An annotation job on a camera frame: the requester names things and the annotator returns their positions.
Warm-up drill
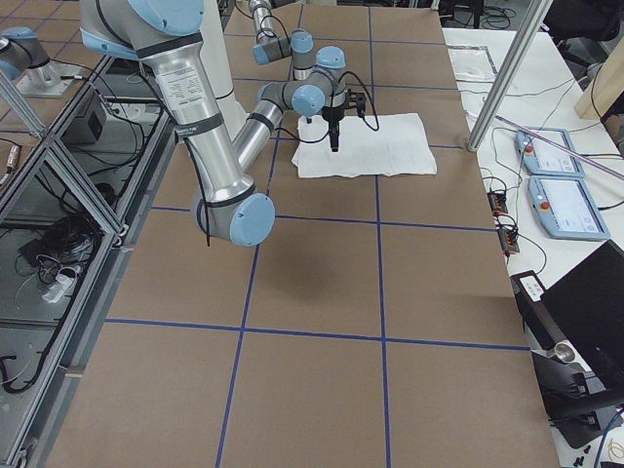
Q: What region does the aluminium frame post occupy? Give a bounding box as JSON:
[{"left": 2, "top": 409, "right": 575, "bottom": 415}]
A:
[{"left": 467, "top": 0, "right": 553, "bottom": 152}]

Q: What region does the orange black circuit board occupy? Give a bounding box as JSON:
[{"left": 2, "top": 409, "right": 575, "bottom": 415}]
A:
[{"left": 487, "top": 191, "right": 508, "bottom": 216}]

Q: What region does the white camera mast with base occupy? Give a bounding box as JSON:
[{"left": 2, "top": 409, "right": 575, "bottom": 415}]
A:
[{"left": 200, "top": 0, "right": 248, "bottom": 138}]

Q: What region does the black laptop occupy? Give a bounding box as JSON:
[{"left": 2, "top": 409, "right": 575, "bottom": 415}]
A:
[{"left": 541, "top": 240, "right": 623, "bottom": 388}]

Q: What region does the white long-sleeve printed shirt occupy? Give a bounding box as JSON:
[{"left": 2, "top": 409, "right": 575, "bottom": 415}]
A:
[{"left": 292, "top": 113, "right": 437, "bottom": 178}]

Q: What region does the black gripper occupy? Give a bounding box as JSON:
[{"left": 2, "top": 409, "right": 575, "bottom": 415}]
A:
[{"left": 321, "top": 90, "right": 366, "bottom": 152}]

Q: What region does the black power adapter with label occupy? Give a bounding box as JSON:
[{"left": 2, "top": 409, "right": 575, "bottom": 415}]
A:
[{"left": 510, "top": 270, "right": 566, "bottom": 349}]

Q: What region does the black camera stand bracket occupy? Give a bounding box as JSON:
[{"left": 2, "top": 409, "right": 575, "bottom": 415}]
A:
[{"left": 531, "top": 352, "right": 623, "bottom": 449}]

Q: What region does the blue teach pendant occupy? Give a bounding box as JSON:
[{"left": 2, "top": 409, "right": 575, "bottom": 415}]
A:
[
  {"left": 527, "top": 175, "right": 610, "bottom": 241},
  {"left": 516, "top": 128, "right": 585, "bottom": 178}
]

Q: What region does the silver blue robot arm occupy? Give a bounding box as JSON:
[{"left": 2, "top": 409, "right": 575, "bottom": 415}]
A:
[
  {"left": 80, "top": 1, "right": 371, "bottom": 247},
  {"left": 248, "top": 0, "right": 314, "bottom": 81}
]

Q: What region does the lower blue teach pendant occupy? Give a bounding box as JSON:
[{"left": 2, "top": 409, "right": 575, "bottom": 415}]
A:
[{"left": 527, "top": 175, "right": 610, "bottom": 241}]

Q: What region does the upper blue teach pendant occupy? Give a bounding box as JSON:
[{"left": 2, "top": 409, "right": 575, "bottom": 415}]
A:
[{"left": 516, "top": 128, "right": 585, "bottom": 178}]

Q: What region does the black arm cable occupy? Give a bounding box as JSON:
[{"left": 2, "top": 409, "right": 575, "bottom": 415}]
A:
[{"left": 187, "top": 70, "right": 380, "bottom": 249}]

